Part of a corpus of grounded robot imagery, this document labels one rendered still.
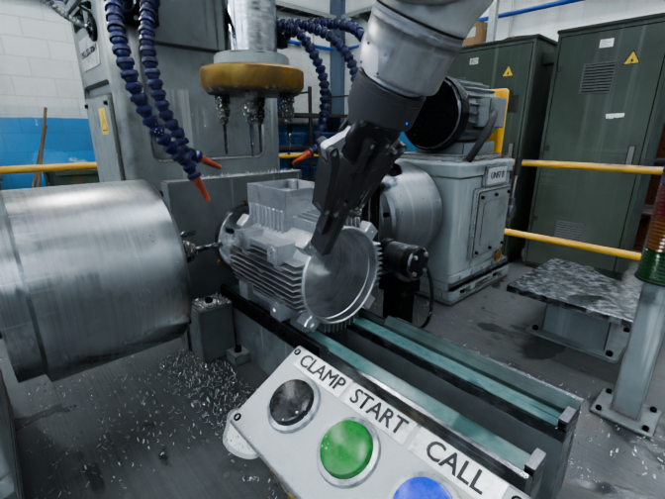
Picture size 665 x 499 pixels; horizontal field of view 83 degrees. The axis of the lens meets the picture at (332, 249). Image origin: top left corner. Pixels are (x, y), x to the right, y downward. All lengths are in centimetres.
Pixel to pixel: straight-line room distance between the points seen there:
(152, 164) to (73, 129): 490
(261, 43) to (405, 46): 38
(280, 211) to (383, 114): 28
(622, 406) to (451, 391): 30
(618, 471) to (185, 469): 58
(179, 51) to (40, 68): 489
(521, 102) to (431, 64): 337
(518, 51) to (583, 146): 94
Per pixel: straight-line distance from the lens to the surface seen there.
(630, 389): 77
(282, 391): 26
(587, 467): 68
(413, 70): 38
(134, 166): 85
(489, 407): 56
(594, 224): 361
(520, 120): 374
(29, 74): 573
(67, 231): 52
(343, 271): 70
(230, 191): 79
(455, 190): 95
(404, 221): 81
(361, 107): 40
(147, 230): 53
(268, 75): 66
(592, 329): 95
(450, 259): 99
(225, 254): 80
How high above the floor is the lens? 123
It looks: 17 degrees down
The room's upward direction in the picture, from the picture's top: straight up
